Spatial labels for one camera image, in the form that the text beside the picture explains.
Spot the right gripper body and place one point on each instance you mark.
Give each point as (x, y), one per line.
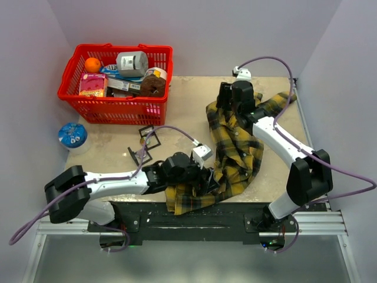
(230, 102)

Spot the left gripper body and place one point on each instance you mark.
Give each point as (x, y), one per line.
(195, 177)

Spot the yellow plaid shirt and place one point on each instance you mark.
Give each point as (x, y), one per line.
(237, 162)

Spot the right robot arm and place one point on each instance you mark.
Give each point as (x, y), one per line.
(308, 179)

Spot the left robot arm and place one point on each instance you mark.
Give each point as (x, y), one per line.
(76, 193)

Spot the black brooch display stand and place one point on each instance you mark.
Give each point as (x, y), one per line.
(140, 157)

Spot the brown chocolate donut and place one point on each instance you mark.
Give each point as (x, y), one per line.
(152, 86)

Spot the white paper cup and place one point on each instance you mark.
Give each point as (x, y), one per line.
(157, 72)

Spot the grey cylindrical can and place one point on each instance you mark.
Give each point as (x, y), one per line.
(132, 64)

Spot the red plastic shopping basket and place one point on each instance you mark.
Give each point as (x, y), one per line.
(107, 110)

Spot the blue white flat box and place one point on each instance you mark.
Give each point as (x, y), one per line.
(115, 80)

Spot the blue lidded plastic tub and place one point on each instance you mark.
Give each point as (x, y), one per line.
(74, 137)

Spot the pink snack box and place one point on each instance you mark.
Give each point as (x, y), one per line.
(93, 85)

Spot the orange fruit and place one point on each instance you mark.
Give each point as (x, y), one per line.
(92, 65)

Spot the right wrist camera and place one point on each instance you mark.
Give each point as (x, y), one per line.
(241, 74)

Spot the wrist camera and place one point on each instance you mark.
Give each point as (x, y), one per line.
(201, 153)
(241, 74)

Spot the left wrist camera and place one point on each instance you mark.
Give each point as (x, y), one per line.
(201, 153)

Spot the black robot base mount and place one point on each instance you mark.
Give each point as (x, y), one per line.
(234, 222)

